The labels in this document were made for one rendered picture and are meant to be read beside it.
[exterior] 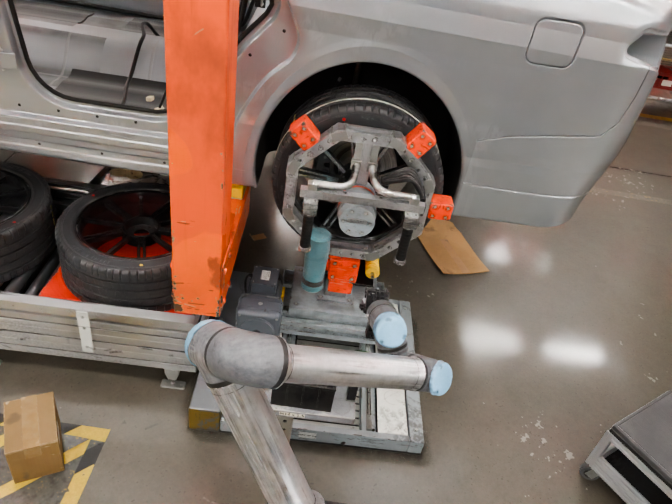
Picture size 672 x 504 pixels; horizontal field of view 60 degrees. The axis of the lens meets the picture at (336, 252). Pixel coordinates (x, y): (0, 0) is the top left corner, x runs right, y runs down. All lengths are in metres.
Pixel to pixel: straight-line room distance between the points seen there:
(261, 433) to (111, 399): 1.20
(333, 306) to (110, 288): 0.94
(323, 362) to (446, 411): 1.37
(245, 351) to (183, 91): 0.74
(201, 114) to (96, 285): 1.00
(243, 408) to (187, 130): 0.77
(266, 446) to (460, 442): 1.26
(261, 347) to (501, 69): 1.35
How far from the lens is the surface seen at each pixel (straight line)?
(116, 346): 2.43
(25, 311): 2.46
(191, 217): 1.82
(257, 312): 2.27
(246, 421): 1.41
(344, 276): 2.35
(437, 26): 2.07
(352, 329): 2.60
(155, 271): 2.30
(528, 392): 2.87
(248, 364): 1.23
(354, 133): 2.02
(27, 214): 2.67
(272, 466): 1.49
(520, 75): 2.18
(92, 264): 2.36
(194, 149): 1.70
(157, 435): 2.41
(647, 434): 2.49
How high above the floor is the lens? 1.97
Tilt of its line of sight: 37 degrees down
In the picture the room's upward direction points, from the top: 10 degrees clockwise
